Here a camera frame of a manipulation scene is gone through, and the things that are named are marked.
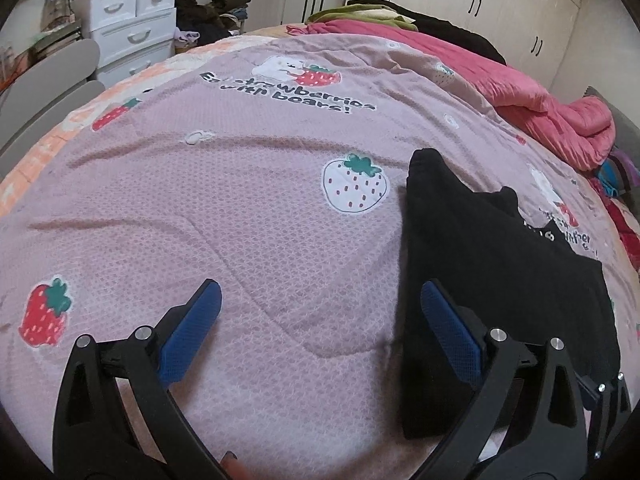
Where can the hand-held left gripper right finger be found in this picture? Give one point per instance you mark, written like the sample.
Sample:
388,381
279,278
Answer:
452,330

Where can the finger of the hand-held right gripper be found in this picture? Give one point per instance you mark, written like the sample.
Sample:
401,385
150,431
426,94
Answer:
607,410

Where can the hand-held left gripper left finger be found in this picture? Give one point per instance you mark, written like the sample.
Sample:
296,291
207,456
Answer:
192,325

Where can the black pants with orange patches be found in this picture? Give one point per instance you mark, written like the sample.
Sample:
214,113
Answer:
475,260

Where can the pile of dark clothes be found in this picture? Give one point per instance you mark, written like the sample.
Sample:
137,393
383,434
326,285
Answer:
210,15

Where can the person's left hand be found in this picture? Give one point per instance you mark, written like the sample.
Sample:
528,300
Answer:
235,469

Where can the pink strawberry printed blanket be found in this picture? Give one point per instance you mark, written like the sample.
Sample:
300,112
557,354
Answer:
225,185

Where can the red cloth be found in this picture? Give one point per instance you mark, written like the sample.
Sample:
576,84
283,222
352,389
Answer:
627,225

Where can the colourful striped cloth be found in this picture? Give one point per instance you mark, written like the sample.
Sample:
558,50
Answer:
617,172

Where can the pink quilt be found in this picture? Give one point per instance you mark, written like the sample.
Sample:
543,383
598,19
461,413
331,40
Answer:
550,120

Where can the lilac cloth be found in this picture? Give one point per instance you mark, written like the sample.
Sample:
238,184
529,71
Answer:
187,36

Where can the white drawer cabinet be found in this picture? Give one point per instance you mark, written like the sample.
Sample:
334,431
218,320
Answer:
130,35

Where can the black cloth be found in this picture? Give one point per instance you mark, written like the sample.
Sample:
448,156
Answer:
450,27

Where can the white wardrobe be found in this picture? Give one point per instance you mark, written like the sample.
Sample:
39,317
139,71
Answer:
475,5

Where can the green cloth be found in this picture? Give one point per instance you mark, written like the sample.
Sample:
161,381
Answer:
360,14

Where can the cluttered shelf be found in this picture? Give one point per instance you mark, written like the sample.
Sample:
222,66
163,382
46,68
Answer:
45,25

